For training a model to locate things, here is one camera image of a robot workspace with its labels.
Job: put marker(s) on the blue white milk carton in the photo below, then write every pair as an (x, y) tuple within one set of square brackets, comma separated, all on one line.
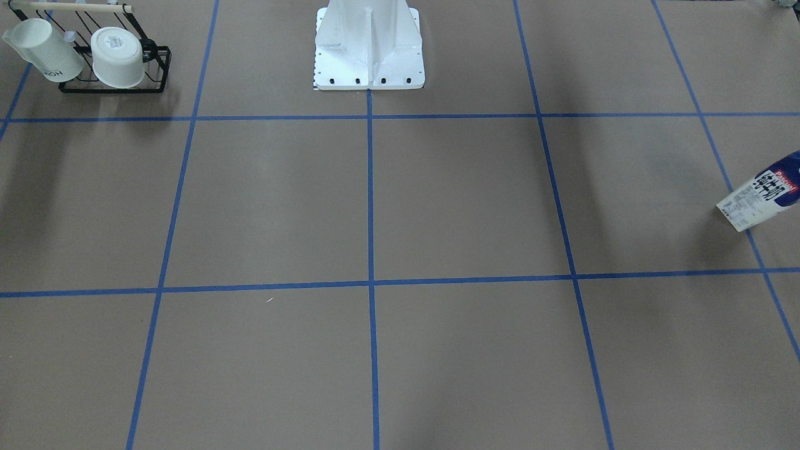
[(768, 193)]

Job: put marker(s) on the white camera post with base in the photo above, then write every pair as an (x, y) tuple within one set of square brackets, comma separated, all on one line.
[(368, 45)]

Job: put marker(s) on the white cup in rack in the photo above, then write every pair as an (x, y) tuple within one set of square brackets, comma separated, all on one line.
[(117, 57)]

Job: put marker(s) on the black wire dish rack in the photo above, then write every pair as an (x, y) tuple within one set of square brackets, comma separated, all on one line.
[(88, 47)]

